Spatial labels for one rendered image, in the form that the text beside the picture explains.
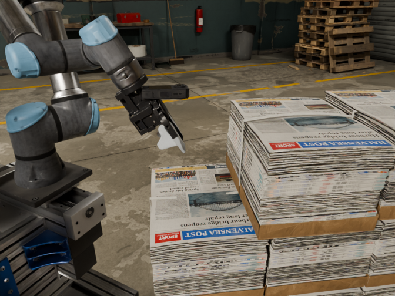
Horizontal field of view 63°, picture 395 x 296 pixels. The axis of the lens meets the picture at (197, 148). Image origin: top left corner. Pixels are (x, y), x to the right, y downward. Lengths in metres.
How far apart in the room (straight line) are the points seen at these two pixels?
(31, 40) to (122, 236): 1.51
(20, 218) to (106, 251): 0.97
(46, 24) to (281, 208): 0.85
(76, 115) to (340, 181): 0.77
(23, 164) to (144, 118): 0.45
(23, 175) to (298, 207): 0.79
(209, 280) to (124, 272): 1.07
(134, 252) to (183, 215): 1.16
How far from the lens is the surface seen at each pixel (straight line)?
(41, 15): 1.13
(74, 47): 0.82
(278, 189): 0.72
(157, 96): 0.77
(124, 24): 6.49
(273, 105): 0.95
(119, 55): 0.75
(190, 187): 0.97
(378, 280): 1.09
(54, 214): 1.07
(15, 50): 0.80
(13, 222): 1.14
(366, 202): 0.84
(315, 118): 0.88
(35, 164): 1.07
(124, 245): 2.05
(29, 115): 1.02
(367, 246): 0.99
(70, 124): 1.06
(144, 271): 1.88
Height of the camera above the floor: 1.34
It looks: 25 degrees down
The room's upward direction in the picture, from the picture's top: straight up
